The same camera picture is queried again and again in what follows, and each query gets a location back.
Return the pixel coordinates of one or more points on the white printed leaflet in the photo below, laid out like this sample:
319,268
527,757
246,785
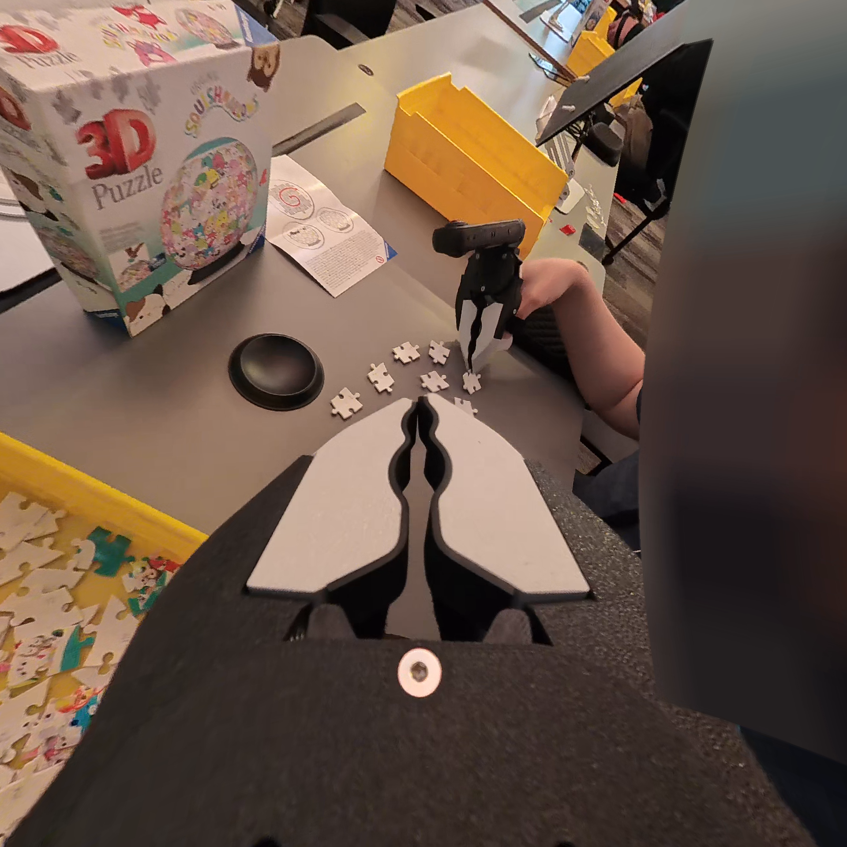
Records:
331,232

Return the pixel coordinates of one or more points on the person's right forearm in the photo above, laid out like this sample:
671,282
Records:
602,357

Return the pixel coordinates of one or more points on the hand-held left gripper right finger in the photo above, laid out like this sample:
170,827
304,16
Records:
510,530

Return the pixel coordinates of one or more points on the colourful puzzle box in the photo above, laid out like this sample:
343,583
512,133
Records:
133,133

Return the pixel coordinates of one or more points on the person's right hand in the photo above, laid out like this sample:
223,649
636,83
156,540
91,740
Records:
549,285

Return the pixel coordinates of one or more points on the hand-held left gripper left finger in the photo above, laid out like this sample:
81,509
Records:
331,530

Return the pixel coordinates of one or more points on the white jigsaw piece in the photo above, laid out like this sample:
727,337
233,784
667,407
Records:
347,402
380,377
471,381
463,404
434,381
440,351
406,352

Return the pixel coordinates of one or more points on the black quilted pad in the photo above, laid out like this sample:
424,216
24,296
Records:
543,347

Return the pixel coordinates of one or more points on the yellow plastic bin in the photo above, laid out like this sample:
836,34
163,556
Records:
463,159
119,510

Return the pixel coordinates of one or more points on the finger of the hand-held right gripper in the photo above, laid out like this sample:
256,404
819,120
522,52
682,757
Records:
503,318
469,324

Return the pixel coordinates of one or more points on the pile of puzzle pieces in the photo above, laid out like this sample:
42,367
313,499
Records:
53,635

